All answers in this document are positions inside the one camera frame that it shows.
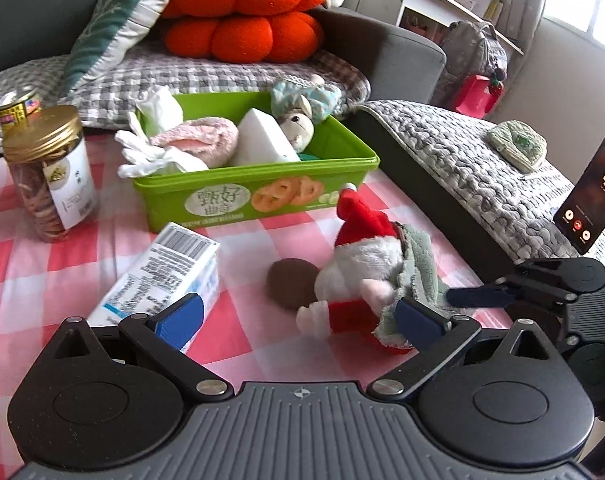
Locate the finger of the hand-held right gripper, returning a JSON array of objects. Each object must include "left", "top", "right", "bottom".
[{"left": 446, "top": 280, "right": 527, "bottom": 308}]

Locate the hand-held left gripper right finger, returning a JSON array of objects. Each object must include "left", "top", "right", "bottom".
[{"left": 368, "top": 297, "right": 548, "bottom": 398}]

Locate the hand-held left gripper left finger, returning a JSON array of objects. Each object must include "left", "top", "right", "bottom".
[{"left": 52, "top": 294, "right": 233, "bottom": 401}]

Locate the grey-green towel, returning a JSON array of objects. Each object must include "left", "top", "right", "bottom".
[{"left": 372, "top": 222, "right": 475, "bottom": 351}]

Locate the plush toy with red hat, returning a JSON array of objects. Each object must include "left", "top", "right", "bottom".
[{"left": 296, "top": 184, "right": 408, "bottom": 356}]

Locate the green plastic box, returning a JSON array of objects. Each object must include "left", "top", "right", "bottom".
[{"left": 132, "top": 91, "right": 381, "bottom": 235}]

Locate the white glove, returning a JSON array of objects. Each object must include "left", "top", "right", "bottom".
[{"left": 115, "top": 110, "right": 210, "bottom": 179}]

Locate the pink fluffy slipper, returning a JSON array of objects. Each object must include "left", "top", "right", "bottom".
[{"left": 150, "top": 116, "right": 240, "bottom": 168}]

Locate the white soft block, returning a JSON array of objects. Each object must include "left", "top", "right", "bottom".
[{"left": 229, "top": 107, "right": 302, "bottom": 167}]

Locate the white tissue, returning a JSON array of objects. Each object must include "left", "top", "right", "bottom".
[{"left": 135, "top": 85, "right": 183, "bottom": 128}]

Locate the rabbit doll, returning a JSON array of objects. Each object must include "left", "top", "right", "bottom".
[{"left": 271, "top": 75, "right": 343, "bottom": 153}]

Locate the blue and white milk carton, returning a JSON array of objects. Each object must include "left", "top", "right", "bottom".
[{"left": 86, "top": 221, "right": 222, "bottom": 356}]

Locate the black smartphone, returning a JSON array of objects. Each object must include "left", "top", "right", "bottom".
[{"left": 555, "top": 136, "right": 605, "bottom": 256}]

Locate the dark ottoman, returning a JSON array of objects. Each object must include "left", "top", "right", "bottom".
[{"left": 349, "top": 110, "right": 515, "bottom": 286}]

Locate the brown round plush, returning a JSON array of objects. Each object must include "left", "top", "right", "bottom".
[{"left": 266, "top": 258, "right": 323, "bottom": 311}]

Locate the pink checked tablecloth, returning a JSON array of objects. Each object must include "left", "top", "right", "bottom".
[{"left": 0, "top": 132, "right": 513, "bottom": 461}]

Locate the grey quilted blanket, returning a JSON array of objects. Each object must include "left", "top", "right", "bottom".
[{"left": 359, "top": 100, "right": 605, "bottom": 261}]

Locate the green quilted pouch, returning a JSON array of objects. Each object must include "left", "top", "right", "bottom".
[{"left": 486, "top": 120, "right": 548, "bottom": 175}]

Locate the clear jar with gold lid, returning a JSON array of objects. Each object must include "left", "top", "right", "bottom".
[{"left": 2, "top": 105, "right": 100, "bottom": 243}]

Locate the red bag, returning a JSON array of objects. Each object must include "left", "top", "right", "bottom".
[{"left": 449, "top": 74, "right": 505, "bottom": 120}]

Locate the grey backpack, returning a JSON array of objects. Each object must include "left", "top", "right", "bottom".
[{"left": 432, "top": 20, "right": 508, "bottom": 108}]

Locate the grey checked sofa cover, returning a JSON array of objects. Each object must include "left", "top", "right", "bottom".
[{"left": 0, "top": 50, "right": 372, "bottom": 133}]

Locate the grey sofa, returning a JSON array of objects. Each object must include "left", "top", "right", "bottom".
[{"left": 0, "top": 0, "right": 448, "bottom": 108}]

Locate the small tin can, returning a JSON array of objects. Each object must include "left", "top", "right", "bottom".
[{"left": 0, "top": 86, "right": 43, "bottom": 136}]

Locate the white desk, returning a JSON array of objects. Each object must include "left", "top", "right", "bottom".
[{"left": 367, "top": 0, "right": 525, "bottom": 56}]

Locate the green and white pillow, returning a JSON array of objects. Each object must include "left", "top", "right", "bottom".
[{"left": 62, "top": 0, "right": 203, "bottom": 98}]

